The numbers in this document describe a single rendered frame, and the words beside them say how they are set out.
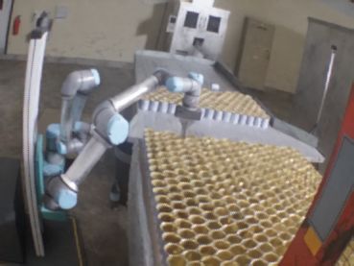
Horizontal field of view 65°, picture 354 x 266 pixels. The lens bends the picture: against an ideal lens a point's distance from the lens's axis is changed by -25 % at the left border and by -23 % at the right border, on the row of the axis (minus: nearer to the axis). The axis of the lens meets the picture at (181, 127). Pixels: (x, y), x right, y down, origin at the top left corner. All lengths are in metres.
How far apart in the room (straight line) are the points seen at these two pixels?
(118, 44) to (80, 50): 1.04
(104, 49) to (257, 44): 3.84
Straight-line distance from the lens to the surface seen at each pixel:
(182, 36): 7.16
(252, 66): 8.80
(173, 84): 1.68
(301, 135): 2.94
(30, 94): 1.62
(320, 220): 0.64
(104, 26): 8.53
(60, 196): 1.54
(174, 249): 1.20
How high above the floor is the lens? 1.98
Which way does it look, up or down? 21 degrees down
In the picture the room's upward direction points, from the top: 12 degrees clockwise
